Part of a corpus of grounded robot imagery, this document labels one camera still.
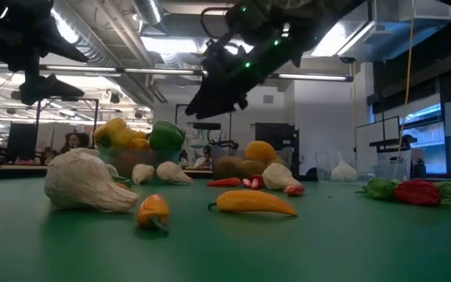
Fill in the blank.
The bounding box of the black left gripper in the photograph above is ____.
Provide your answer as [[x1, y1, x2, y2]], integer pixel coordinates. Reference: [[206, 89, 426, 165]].
[[0, 0, 90, 107]]

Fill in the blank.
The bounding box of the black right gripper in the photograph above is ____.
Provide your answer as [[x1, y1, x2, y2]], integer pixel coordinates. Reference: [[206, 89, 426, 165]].
[[184, 38, 278, 121]]

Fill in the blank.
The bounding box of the orange fruit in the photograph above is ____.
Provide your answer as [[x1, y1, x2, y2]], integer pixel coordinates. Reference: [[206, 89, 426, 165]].
[[244, 140, 279, 165]]

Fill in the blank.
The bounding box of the green bell pepper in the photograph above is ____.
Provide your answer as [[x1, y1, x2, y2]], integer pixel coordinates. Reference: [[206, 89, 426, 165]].
[[149, 119, 187, 152]]

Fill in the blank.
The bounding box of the long thin red chili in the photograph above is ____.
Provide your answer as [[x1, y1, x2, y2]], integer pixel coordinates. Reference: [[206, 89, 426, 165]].
[[206, 176, 244, 188]]

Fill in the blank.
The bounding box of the yellow bell pepper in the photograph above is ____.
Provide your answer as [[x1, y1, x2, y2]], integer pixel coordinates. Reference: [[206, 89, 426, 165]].
[[122, 130, 153, 152], [93, 117, 129, 150]]

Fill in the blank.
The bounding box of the long orange chili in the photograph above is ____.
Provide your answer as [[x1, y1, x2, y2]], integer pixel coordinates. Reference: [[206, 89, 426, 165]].
[[207, 190, 299, 218]]

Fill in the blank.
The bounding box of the red bell pepper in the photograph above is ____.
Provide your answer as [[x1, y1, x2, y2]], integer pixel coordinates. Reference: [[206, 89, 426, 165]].
[[107, 154, 143, 178]]

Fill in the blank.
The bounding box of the grey translucent plastic bin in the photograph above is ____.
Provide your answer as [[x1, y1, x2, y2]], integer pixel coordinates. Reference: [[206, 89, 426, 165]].
[[211, 145, 295, 182]]

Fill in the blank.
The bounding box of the person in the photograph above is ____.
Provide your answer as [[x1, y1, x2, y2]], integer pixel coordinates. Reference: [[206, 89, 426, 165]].
[[191, 145, 214, 171], [58, 132, 92, 156]]

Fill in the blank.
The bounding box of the black equipment case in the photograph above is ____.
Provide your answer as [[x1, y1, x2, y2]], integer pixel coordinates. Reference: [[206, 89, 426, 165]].
[[254, 121, 301, 150]]

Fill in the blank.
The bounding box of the black monitor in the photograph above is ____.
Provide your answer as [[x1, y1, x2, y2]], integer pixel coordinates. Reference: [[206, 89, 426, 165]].
[[5, 121, 38, 164]]

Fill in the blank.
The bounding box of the teal translucent plastic bin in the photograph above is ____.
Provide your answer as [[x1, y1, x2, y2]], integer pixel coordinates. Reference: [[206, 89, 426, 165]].
[[98, 147, 182, 180]]

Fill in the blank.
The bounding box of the long ceiling light bar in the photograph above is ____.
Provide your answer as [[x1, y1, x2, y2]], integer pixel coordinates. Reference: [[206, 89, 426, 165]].
[[0, 61, 355, 83]]

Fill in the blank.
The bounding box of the green table mat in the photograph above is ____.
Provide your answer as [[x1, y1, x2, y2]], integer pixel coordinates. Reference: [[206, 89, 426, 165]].
[[0, 174, 451, 282]]

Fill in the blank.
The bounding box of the whiteboard on black stand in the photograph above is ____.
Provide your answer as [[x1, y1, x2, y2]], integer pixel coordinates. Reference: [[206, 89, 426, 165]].
[[352, 115, 402, 173]]

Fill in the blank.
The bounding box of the black shelf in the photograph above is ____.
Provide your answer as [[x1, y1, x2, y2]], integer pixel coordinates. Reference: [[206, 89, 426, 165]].
[[368, 134, 419, 154]]

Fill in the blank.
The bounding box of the clear plastic bin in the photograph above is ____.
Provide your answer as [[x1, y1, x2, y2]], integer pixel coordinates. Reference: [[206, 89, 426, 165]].
[[314, 150, 413, 183]]

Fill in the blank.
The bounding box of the large window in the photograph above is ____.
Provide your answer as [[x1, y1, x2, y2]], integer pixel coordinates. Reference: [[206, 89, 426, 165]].
[[401, 102, 451, 175]]

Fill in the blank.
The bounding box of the small red pepper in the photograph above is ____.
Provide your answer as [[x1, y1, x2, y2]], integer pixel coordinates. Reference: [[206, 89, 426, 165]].
[[394, 179, 442, 207]]

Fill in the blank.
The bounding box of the black gantry frame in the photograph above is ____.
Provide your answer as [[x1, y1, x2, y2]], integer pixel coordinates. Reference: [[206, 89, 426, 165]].
[[36, 96, 100, 139], [175, 103, 233, 146]]

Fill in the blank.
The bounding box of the colourful wall poster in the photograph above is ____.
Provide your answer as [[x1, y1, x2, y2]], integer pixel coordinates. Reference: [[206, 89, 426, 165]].
[[185, 122, 225, 170]]

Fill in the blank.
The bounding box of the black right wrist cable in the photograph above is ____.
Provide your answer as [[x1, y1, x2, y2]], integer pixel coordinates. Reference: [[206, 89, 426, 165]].
[[200, 5, 235, 41]]

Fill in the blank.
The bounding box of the silver round air duct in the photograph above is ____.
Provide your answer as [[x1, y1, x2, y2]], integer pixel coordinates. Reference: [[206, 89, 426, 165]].
[[131, 0, 165, 27]]

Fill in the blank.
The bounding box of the yellow hanging cable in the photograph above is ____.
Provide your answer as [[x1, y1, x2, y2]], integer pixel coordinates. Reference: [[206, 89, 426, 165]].
[[396, 0, 417, 154]]

